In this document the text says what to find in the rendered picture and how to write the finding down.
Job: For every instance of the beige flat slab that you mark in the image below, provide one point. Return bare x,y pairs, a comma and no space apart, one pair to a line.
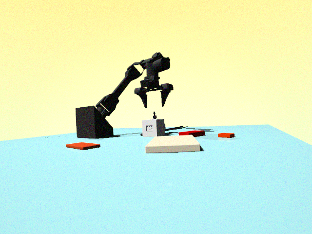
172,144

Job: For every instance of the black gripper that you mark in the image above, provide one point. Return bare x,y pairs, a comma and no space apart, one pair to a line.
165,90

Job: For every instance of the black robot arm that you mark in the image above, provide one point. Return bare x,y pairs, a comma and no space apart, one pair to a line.
157,63

